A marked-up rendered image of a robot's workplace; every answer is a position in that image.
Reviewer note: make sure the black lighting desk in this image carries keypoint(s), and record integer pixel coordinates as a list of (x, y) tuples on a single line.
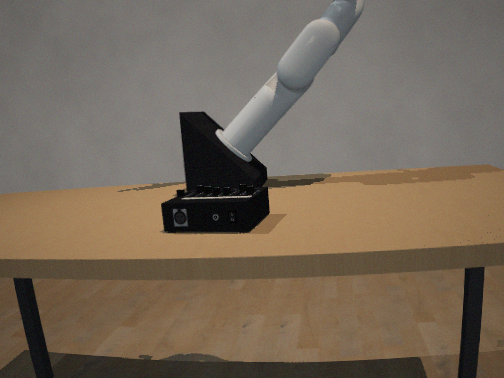
[(225, 210)]

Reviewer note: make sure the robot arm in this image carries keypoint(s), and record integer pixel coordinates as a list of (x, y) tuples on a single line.
[(296, 70)]

